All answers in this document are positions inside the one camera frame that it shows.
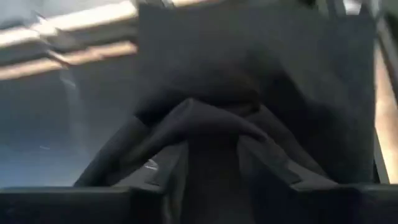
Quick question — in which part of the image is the dark blue towel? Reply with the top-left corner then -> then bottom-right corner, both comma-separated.
73,98 -> 330,187

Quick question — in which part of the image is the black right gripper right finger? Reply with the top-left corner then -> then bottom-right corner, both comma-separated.
238,135 -> 398,224

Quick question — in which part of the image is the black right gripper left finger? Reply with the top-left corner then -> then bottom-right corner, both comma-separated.
0,141 -> 189,224

